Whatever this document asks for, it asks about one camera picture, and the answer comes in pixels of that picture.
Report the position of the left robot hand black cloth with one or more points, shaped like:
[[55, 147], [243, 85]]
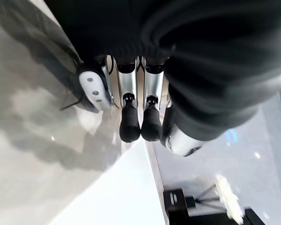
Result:
[[201, 58]]

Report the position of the white cabinet panel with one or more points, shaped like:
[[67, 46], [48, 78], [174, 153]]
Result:
[[121, 187]]

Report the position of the white fluffy mop head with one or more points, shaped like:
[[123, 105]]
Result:
[[228, 199]]

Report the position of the black box with white marks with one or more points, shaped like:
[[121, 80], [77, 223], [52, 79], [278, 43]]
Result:
[[175, 208]]

